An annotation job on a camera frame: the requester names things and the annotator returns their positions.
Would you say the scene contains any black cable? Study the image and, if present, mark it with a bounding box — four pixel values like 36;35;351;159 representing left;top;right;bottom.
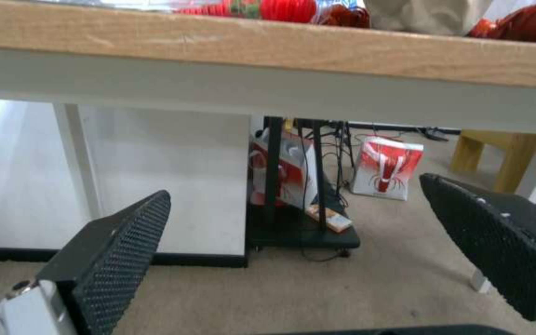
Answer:
298;120;357;262

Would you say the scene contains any wooden table with white frame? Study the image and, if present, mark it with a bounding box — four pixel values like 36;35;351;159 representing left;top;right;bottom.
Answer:
0;0;536;293

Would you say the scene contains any red white bag on cart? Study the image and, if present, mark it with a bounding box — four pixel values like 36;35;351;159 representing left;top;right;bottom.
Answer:
248;127;319;211

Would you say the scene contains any black wheeled cart stand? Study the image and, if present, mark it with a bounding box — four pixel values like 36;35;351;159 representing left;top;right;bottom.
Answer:
245;116;361;250

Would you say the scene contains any red shiny plastic bag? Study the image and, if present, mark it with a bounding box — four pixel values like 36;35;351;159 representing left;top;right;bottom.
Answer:
464;2;536;43

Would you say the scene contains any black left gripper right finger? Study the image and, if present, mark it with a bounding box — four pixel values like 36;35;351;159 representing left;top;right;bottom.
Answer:
419;173;536;322

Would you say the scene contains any light wooden stool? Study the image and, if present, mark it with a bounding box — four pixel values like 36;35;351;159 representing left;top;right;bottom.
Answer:
449;129;536;193

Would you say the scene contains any white cabinet with black base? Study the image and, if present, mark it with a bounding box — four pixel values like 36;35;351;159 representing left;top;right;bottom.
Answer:
0;98;252;268

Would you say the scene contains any red foil snack pack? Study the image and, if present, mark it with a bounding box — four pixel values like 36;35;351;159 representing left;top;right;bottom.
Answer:
311;5;371;29

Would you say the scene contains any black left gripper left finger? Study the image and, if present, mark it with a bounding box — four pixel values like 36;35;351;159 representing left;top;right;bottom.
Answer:
0;190;172;335

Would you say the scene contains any red white delivery bag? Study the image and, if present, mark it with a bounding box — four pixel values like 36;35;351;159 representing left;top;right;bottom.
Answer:
350;136;425;202

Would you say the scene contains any small orange white box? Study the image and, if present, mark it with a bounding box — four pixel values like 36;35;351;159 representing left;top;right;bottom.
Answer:
306;204;353;232

